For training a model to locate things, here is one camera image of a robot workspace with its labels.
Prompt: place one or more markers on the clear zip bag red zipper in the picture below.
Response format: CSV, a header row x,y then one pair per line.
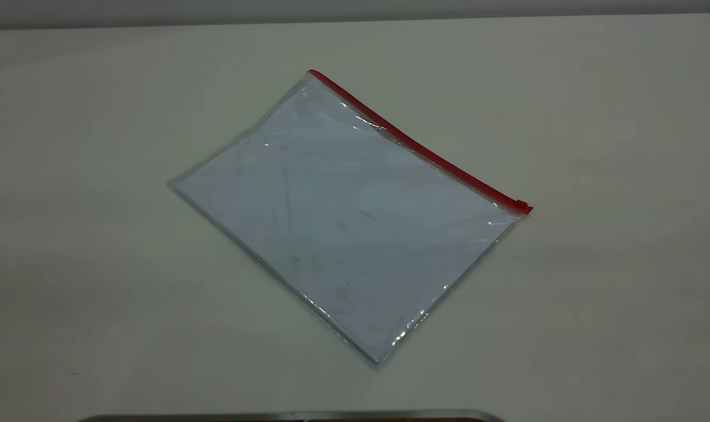
x,y
343,223

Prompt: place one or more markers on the red zipper slider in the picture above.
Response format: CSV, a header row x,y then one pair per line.
x,y
522,206

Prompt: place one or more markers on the white paper stack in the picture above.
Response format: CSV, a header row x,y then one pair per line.
x,y
343,228

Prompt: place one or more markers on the grey metal frame edge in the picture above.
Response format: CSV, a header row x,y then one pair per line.
x,y
290,417

